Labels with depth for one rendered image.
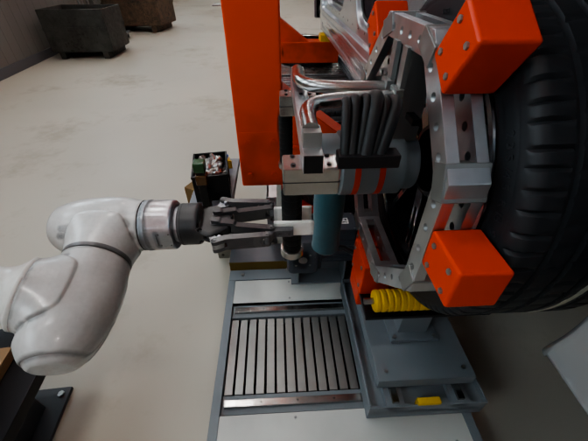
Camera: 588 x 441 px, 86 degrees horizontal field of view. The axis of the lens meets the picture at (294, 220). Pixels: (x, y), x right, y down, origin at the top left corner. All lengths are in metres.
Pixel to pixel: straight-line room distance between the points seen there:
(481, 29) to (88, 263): 0.58
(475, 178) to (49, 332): 0.58
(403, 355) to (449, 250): 0.70
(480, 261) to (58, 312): 0.55
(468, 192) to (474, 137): 0.07
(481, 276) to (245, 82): 0.86
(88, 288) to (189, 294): 1.09
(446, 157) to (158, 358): 1.25
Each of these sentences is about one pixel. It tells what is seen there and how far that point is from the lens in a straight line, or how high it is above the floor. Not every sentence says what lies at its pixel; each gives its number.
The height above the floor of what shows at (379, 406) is 0.17.
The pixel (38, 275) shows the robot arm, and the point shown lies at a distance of 0.54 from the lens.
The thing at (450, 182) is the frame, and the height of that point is 0.96.
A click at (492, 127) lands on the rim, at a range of 0.56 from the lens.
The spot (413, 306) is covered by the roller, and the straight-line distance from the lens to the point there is 0.89.
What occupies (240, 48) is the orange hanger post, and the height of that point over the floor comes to 1.00.
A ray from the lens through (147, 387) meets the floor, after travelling 1.40.
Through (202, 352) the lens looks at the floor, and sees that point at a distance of 1.40.
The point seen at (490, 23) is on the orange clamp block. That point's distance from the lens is 0.47.
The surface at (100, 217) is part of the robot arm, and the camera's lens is 0.59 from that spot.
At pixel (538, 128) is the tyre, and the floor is 1.04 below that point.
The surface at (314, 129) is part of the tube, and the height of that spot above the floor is 1.00.
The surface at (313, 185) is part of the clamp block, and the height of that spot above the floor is 0.92.
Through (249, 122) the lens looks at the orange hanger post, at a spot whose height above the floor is 0.77.
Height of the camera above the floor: 1.19
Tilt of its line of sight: 39 degrees down
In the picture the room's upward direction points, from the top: straight up
